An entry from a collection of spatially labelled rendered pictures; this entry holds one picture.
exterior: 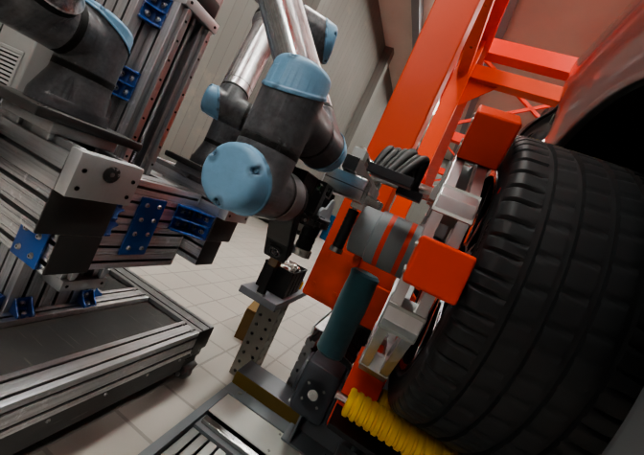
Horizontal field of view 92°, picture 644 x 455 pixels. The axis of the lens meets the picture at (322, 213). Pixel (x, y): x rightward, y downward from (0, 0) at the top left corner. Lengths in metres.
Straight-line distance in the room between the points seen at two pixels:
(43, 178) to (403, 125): 1.06
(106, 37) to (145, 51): 0.27
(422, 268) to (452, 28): 1.14
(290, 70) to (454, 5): 1.18
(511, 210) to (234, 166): 0.38
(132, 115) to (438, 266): 0.90
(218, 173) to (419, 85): 1.08
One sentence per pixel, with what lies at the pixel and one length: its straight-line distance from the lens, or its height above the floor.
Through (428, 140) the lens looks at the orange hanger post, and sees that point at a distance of 3.29.
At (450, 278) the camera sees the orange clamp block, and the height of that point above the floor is 0.85.
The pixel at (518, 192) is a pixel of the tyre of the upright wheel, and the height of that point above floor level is 1.00.
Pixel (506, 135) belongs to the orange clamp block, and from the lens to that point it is 0.63.
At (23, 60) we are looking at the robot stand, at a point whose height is 0.89.
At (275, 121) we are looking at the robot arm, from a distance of 0.36.
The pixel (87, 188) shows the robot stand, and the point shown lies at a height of 0.71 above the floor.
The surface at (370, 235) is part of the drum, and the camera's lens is 0.74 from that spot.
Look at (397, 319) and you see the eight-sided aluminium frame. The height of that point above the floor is 0.75.
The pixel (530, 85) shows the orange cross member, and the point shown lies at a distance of 3.64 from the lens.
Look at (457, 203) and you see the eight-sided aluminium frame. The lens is 0.54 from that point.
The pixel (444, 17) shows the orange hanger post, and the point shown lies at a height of 1.71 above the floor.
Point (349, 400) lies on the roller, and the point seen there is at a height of 0.53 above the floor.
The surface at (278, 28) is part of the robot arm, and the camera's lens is 0.58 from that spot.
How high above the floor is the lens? 0.86
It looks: 1 degrees down
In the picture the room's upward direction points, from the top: 24 degrees clockwise
